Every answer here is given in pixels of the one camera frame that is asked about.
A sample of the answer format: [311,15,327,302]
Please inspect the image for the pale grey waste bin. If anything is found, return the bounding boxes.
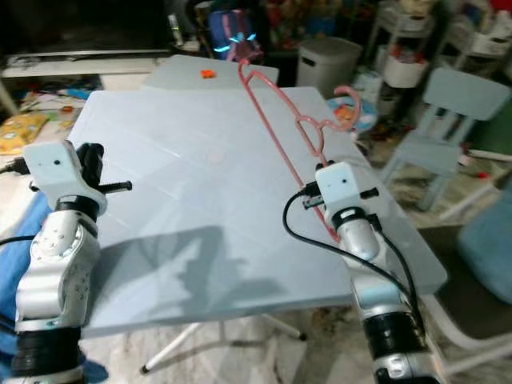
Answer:
[295,35,364,98]

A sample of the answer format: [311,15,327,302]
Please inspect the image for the white trolley cart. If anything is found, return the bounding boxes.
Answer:
[371,3,438,90]
[443,0,512,62]

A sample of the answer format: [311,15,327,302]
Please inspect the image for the black television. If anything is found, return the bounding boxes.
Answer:
[0,0,174,56]

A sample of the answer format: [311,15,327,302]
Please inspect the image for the yellow toy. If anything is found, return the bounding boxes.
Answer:
[0,114,50,158]

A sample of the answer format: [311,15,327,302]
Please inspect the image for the large pale grey folding table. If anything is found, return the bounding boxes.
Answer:
[65,86,450,376]

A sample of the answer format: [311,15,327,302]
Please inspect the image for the dark blue backpack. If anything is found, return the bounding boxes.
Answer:
[207,7,262,64]

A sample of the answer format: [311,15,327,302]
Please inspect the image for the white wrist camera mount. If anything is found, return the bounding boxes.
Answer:
[22,142,102,211]
[314,162,370,230]

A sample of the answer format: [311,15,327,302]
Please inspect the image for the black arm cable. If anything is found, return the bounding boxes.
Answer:
[282,190,426,322]
[0,155,42,250]

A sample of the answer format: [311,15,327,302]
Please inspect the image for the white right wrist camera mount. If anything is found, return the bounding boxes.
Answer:
[314,162,370,230]

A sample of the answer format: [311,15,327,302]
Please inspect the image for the colourful toy pack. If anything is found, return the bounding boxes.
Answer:
[335,91,382,134]

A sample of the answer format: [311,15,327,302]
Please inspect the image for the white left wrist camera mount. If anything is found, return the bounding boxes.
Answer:
[22,142,102,211]

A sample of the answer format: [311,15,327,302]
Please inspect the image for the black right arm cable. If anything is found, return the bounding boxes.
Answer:
[282,190,426,322]

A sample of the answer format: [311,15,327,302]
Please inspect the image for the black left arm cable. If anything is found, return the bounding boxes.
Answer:
[0,155,42,250]

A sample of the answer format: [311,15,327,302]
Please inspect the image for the white television bench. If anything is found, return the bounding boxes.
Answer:
[0,51,170,82]

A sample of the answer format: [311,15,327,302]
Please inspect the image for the light blue cushion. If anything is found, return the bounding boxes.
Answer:
[458,203,512,306]

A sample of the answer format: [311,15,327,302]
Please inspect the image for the pink clothes hanger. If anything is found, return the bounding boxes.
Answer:
[237,58,363,244]

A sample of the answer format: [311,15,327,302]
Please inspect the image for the small pale grey table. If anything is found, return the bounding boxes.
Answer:
[139,55,278,91]

